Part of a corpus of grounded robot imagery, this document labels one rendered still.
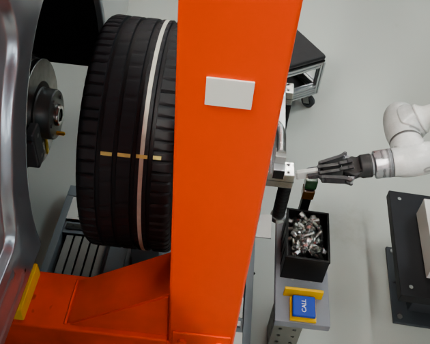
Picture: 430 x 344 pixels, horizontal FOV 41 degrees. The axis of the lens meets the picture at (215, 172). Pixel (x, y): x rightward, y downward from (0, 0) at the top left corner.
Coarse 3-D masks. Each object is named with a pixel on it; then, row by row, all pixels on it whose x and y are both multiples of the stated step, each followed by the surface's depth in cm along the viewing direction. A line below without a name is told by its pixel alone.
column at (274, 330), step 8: (272, 312) 210; (272, 320) 207; (272, 328) 204; (280, 328) 207; (288, 328) 202; (296, 328) 202; (272, 336) 208; (280, 336) 207; (288, 336) 207; (296, 336) 206
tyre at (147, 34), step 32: (128, 32) 144; (96, 64) 137; (128, 64) 138; (160, 64) 138; (96, 96) 135; (128, 96) 135; (160, 96) 135; (96, 128) 134; (128, 128) 134; (160, 128) 134; (96, 160) 136; (128, 160) 135; (160, 160) 135; (96, 192) 139; (128, 192) 138; (160, 192) 138; (96, 224) 146; (128, 224) 144; (160, 224) 143
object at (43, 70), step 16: (32, 64) 163; (48, 64) 171; (32, 80) 159; (48, 80) 173; (32, 96) 160; (48, 96) 164; (32, 112) 162; (48, 112) 163; (48, 128) 164; (48, 144) 180
